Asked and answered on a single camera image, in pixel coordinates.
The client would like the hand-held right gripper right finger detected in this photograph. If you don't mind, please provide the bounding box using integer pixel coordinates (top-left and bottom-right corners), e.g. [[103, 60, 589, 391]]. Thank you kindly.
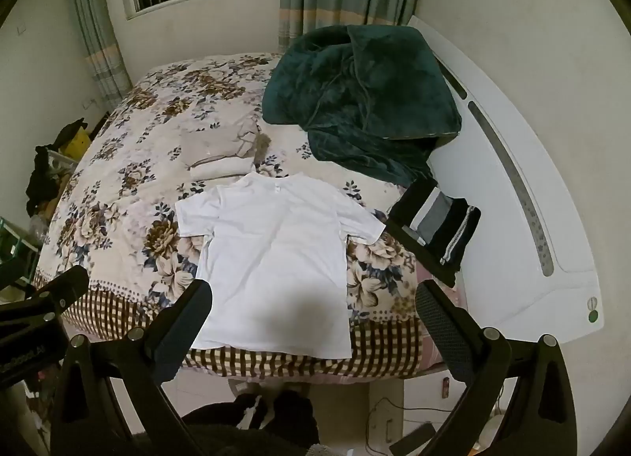
[[415, 279, 577, 456]]

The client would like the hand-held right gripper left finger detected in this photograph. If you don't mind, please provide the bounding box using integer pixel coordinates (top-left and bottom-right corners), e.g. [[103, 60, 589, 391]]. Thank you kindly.
[[49, 279, 214, 456]]

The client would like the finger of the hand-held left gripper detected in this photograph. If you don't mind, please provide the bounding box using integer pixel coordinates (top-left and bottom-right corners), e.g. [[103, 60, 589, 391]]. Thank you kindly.
[[0, 265, 90, 339], [0, 258, 34, 292]]

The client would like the white t-shirt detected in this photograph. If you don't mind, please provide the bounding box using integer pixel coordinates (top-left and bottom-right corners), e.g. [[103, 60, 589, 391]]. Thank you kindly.
[[175, 171, 386, 359]]

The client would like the green plastic crate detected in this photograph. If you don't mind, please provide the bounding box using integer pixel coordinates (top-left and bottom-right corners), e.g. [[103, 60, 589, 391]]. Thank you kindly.
[[0, 217, 40, 264]]

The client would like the brown cardboard box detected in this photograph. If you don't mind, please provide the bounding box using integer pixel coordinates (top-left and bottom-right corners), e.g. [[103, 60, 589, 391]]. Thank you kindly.
[[39, 175, 75, 216]]

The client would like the black garment with white trim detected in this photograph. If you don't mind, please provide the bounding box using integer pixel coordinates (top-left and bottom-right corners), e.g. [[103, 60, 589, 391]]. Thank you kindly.
[[429, 197, 481, 272]]

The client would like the black hanging cloth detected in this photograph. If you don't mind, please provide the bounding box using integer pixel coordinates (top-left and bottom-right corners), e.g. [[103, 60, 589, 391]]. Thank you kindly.
[[27, 118, 88, 214]]

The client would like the white bed headboard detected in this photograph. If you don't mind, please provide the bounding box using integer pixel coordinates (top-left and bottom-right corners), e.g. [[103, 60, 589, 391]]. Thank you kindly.
[[407, 15, 603, 346]]

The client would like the grey striped folded garment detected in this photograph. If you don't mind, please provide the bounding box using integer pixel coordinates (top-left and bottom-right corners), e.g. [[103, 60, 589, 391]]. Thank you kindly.
[[416, 190, 455, 246]]

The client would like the black flat device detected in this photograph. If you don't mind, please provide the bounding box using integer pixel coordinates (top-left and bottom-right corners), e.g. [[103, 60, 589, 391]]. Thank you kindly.
[[389, 421, 437, 455]]

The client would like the black folded garment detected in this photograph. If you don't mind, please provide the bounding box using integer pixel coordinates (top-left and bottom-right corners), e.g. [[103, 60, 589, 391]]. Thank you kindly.
[[385, 177, 457, 288]]

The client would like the white plastic rack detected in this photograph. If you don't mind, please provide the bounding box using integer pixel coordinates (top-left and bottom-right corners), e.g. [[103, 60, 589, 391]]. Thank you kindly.
[[47, 148, 80, 177]]

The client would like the bed with floral bedspread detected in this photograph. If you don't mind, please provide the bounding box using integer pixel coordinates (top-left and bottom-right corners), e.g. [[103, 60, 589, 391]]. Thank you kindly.
[[34, 52, 435, 380]]

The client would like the yellow box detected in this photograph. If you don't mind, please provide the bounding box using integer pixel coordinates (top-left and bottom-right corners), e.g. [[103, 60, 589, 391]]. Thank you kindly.
[[56, 128, 92, 159]]

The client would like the person's dark fleece clothing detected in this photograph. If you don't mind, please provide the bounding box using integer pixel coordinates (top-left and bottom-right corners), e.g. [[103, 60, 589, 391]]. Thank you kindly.
[[180, 389, 321, 456]]

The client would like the beige folded garment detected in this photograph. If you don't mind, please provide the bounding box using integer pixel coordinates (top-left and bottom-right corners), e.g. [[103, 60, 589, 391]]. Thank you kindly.
[[180, 127, 272, 167]]

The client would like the dark green plush blanket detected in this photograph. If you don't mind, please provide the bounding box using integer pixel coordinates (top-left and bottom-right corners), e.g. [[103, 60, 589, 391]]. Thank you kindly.
[[261, 25, 463, 188]]

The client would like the narrow teal curtain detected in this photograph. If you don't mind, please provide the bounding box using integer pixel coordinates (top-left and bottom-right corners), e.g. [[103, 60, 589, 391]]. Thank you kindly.
[[66, 0, 133, 104]]

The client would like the black floor cable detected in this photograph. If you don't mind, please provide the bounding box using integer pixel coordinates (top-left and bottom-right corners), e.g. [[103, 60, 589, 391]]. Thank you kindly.
[[367, 396, 445, 433]]

